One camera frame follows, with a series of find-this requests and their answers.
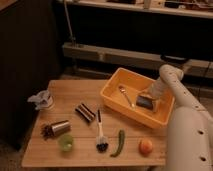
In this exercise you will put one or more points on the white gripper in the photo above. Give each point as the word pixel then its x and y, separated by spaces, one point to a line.
pixel 155 90

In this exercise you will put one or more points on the grey blue sponge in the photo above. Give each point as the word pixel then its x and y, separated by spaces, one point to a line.
pixel 145 102

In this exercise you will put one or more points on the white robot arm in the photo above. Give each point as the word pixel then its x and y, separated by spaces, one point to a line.
pixel 190 127

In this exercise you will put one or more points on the green plastic cup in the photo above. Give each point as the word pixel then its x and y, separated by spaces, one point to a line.
pixel 65 142

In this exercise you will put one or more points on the metal cup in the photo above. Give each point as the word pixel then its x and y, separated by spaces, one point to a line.
pixel 61 127

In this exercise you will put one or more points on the yellow plastic bin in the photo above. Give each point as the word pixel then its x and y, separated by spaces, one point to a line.
pixel 134 84

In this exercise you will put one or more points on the metal spoon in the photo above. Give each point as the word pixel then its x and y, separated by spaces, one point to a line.
pixel 123 91

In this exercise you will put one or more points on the green chili pepper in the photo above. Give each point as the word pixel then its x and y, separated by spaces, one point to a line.
pixel 121 140

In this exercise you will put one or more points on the orange peach fruit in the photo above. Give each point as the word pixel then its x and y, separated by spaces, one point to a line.
pixel 145 147

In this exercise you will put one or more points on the brown chocolate bar toy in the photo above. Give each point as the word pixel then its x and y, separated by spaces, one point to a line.
pixel 85 112

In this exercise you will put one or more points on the vertical metal pole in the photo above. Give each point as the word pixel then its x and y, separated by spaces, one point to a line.
pixel 72 37

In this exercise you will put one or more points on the wooden shelf board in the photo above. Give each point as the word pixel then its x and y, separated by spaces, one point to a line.
pixel 139 8

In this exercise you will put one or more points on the black cabinet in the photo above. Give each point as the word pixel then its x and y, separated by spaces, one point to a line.
pixel 29 59

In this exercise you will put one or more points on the grey metal rail beam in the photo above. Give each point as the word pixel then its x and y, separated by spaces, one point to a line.
pixel 190 67

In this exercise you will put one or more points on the white handled dish brush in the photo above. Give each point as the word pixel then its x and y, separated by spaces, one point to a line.
pixel 101 140

